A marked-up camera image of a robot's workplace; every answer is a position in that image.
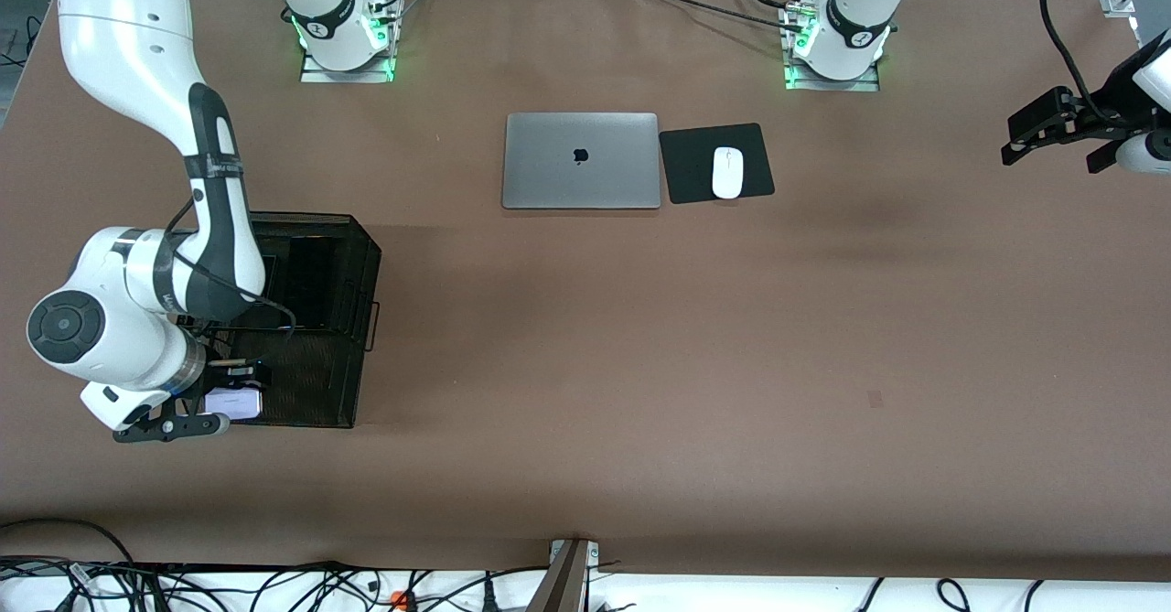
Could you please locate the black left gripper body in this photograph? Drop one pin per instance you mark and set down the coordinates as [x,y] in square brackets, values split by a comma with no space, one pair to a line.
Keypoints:
[1101,115]

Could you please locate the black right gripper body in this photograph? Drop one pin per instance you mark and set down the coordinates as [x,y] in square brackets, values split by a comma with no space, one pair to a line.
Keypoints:
[222,377]

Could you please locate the white lavender card box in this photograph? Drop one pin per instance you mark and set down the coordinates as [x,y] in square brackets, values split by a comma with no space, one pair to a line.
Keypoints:
[233,404]

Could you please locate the black slab smartphone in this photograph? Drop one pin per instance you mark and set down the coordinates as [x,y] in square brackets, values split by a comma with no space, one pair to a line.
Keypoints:
[311,283]

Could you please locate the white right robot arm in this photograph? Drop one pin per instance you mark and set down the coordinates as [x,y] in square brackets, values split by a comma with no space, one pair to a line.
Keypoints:
[128,45]

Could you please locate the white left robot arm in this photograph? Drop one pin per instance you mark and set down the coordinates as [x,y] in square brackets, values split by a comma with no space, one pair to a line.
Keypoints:
[855,26]

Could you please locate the white computer mouse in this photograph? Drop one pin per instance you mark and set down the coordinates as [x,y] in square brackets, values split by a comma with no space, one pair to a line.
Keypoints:
[727,173]

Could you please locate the black mouse pad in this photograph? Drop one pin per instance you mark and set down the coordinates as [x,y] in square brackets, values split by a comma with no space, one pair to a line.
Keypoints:
[686,164]

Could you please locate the grey closed laptop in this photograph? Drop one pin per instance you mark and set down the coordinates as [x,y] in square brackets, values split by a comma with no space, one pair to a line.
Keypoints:
[581,159]

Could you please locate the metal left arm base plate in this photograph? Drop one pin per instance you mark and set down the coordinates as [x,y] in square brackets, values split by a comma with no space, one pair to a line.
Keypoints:
[864,83]

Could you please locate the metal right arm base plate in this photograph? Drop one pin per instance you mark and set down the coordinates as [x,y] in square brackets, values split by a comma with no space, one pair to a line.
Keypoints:
[348,75]

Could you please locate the grey metal table bracket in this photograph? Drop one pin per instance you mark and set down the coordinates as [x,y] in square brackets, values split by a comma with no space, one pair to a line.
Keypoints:
[567,580]

